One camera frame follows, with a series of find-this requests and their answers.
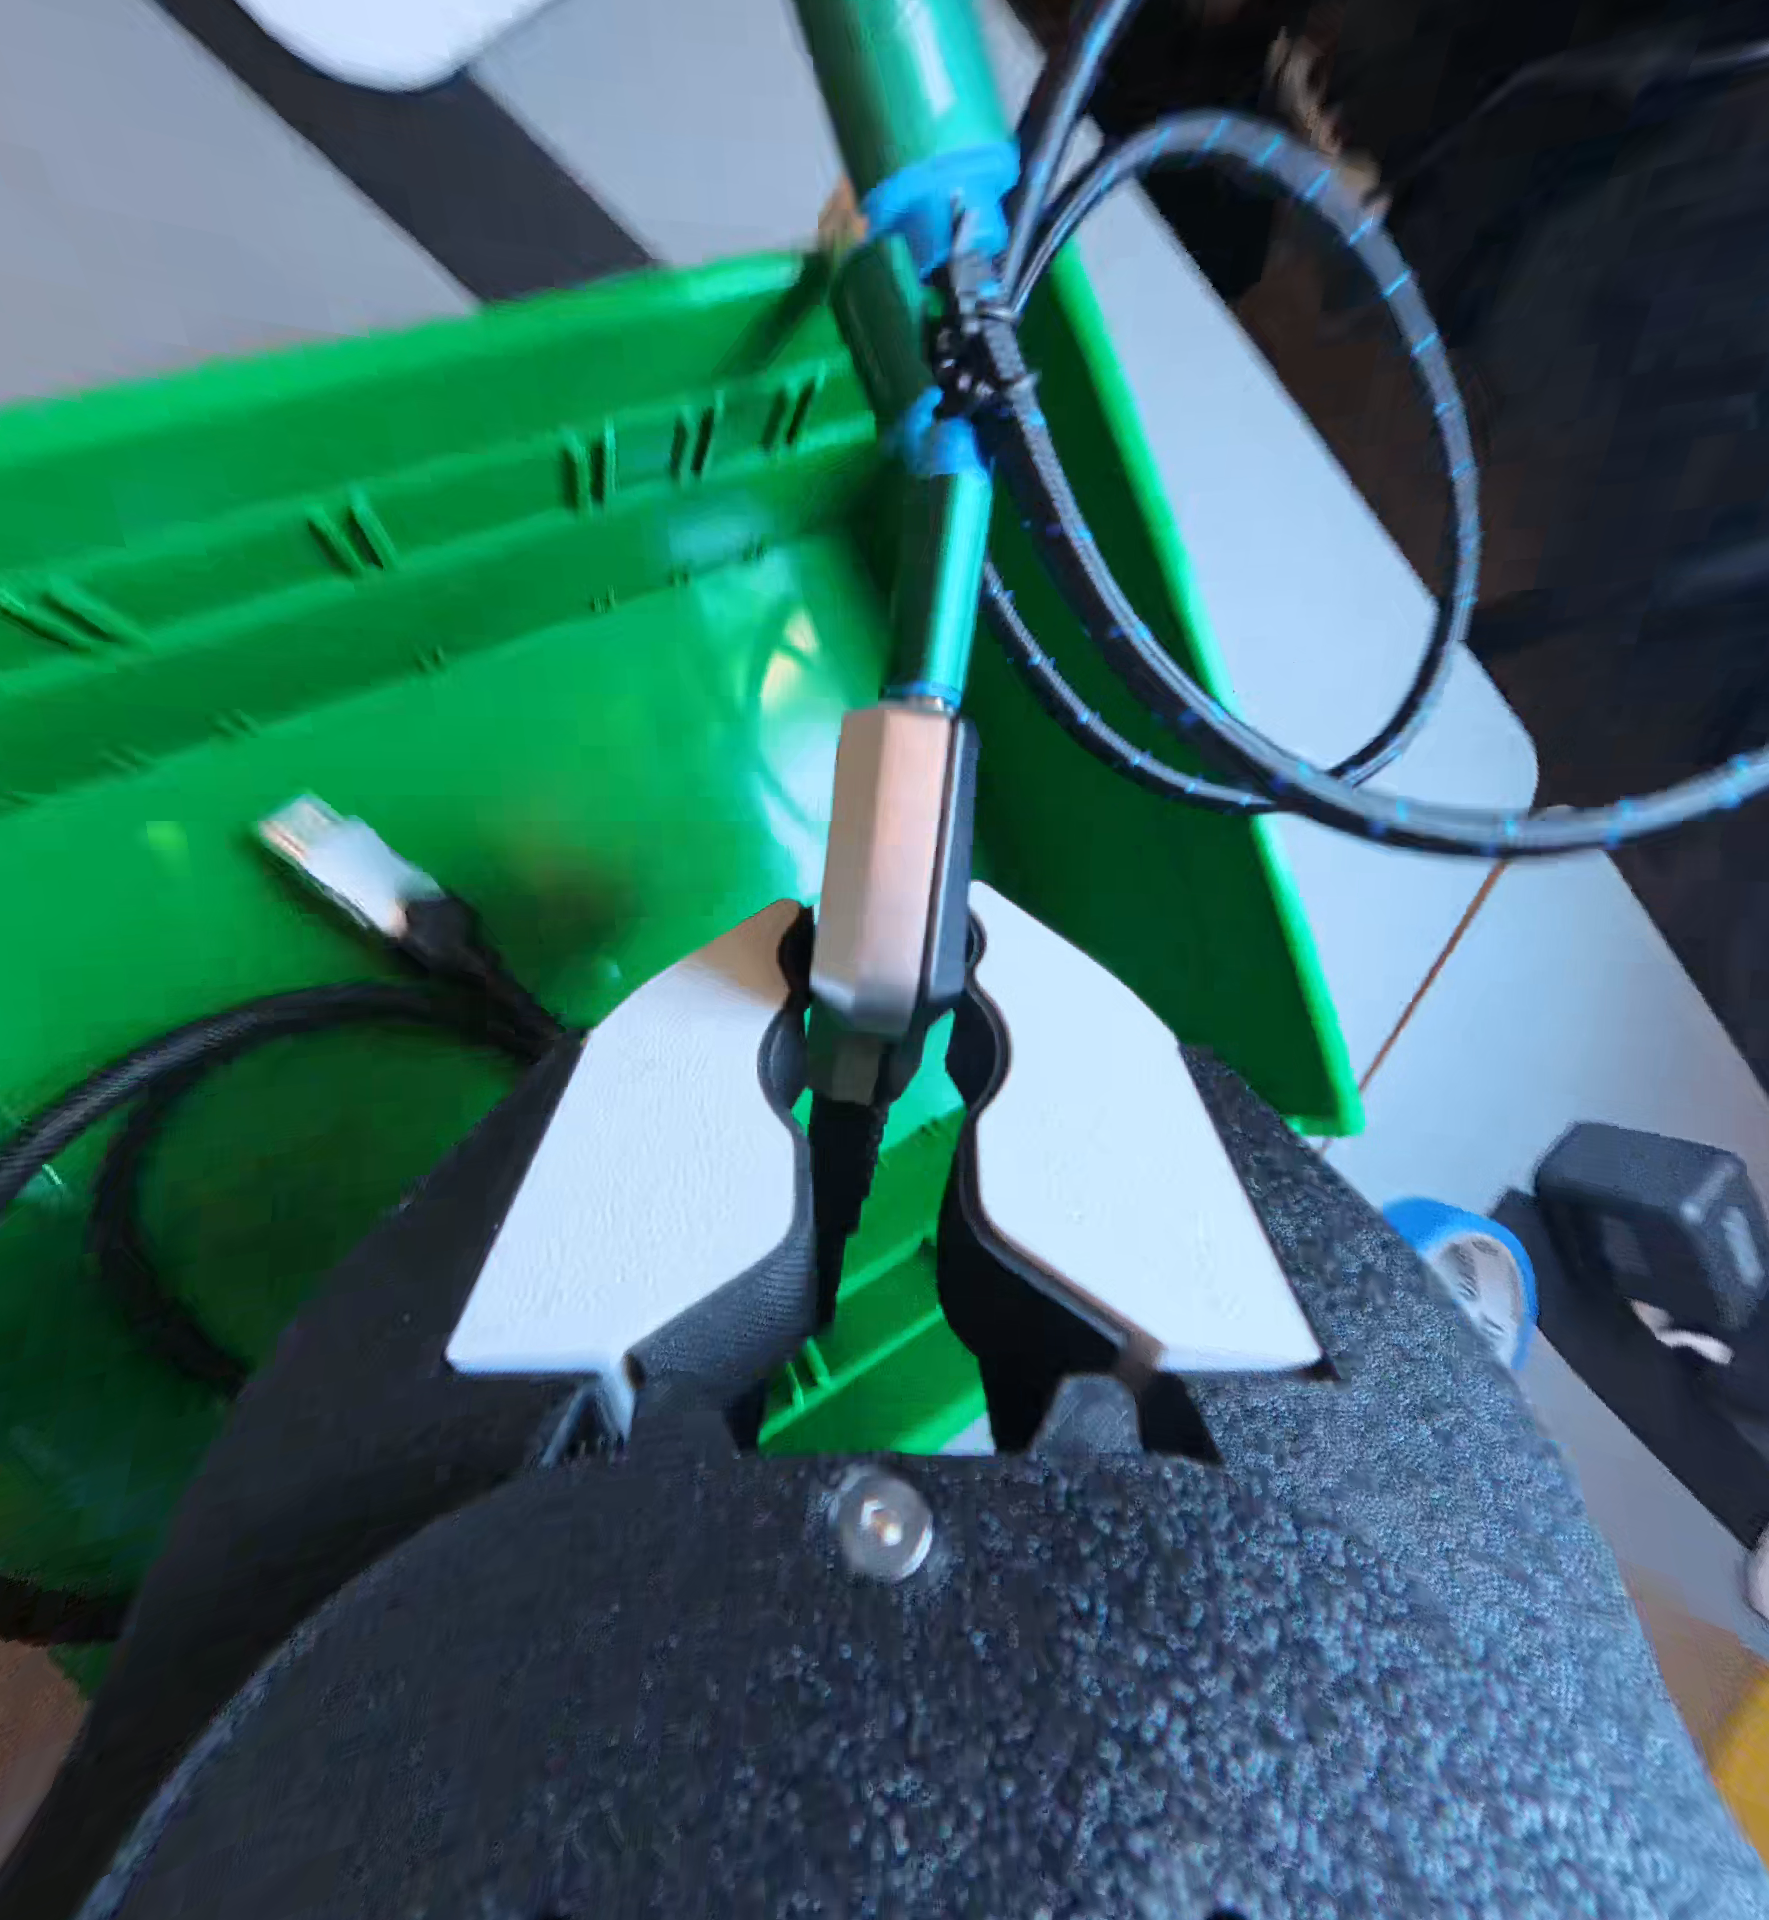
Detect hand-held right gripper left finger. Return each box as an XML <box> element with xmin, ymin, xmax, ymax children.
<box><xmin>446</xmin><ymin>904</ymin><xmax>830</xmax><ymax>1455</ymax></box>

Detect green plastic bin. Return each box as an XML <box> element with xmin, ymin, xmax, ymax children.
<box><xmin>0</xmin><ymin>244</ymin><xmax>1365</xmax><ymax>1689</ymax></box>

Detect black camera device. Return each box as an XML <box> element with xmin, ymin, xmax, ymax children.
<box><xmin>1488</xmin><ymin>1123</ymin><xmax>1769</xmax><ymax>1637</ymax></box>

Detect blue tape roll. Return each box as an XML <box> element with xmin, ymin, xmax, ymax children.
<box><xmin>1385</xmin><ymin>1200</ymin><xmax>1546</xmax><ymax>1376</ymax></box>

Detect black braided HDMI cable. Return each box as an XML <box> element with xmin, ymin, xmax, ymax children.
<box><xmin>788</xmin><ymin>0</ymin><xmax>1769</xmax><ymax>865</ymax></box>
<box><xmin>820</xmin><ymin>117</ymin><xmax>1488</xmax><ymax>827</ymax></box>

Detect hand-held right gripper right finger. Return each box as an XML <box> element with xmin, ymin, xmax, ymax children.
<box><xmin>940</xmin><ymin>878</ymin><xmax>1335</xmax><ymax>1455</ymax></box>

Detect grey multiport adapter hub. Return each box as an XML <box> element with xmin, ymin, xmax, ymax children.
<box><xmin>808</xmin><ymin>704</ymin><xmax>979</xmax><ymax>1121</ymax></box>

